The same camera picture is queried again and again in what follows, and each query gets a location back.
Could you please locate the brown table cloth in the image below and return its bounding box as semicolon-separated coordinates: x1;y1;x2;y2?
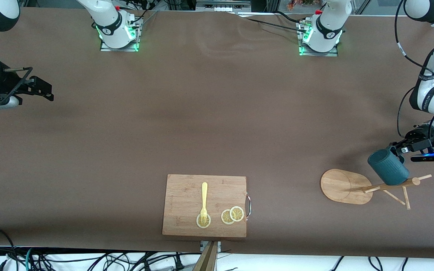
0;7;434;260

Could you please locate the lemon slice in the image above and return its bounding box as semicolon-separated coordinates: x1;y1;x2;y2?
229;206;245;222
221;209;236;225
196;213;211;229

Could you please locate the black cable to base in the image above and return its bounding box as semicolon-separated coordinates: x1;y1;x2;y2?
240;11;310;34

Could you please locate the yellow plastic fork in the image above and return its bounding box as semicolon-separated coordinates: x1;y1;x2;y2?
200;182;208;225

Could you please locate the grey metal bracket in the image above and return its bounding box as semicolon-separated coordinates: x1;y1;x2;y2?
200;241;222;252

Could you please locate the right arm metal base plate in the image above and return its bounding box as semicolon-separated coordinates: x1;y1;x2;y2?
100;17;143;52

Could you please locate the wooden post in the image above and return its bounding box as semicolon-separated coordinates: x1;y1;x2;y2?
193;241;219;271

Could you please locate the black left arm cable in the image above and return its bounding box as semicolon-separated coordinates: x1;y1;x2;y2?
395;0;434;140

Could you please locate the grey power strip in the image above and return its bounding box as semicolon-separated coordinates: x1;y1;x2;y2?
196;0;251;12

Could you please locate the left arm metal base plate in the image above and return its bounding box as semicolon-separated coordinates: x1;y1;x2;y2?
296;21;339;57

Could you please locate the wooden mug rack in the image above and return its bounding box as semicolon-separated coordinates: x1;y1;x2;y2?
320;169;432;210

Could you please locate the bamboo cutting board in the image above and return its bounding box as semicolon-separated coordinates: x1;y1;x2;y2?
162;174;248;238

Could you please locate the teal ribbed mug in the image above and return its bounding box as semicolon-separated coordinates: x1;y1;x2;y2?
367;148;410;186

